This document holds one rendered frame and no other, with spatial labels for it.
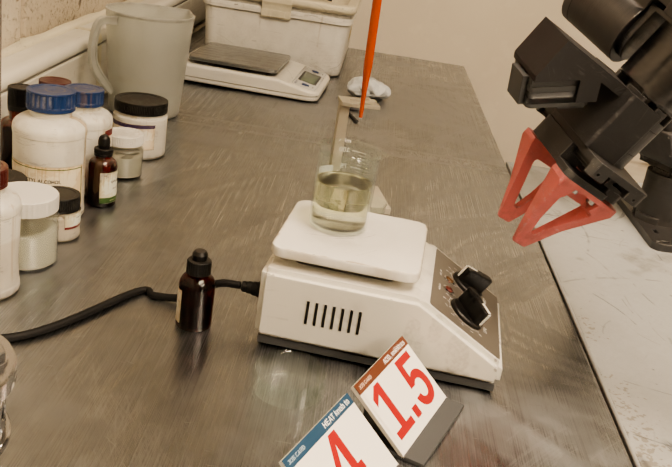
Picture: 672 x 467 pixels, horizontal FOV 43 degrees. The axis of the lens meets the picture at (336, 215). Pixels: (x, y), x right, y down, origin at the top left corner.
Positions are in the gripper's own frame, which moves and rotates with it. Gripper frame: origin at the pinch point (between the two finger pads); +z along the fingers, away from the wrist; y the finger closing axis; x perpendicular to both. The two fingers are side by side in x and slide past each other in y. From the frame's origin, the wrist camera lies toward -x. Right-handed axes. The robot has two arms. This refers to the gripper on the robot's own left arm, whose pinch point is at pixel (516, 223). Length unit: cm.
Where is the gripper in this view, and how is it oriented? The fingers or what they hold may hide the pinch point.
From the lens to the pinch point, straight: 73.5
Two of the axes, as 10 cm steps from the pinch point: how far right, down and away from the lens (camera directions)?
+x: 7.6, 4.1, 5.0
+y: 2.0, 5.8, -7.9
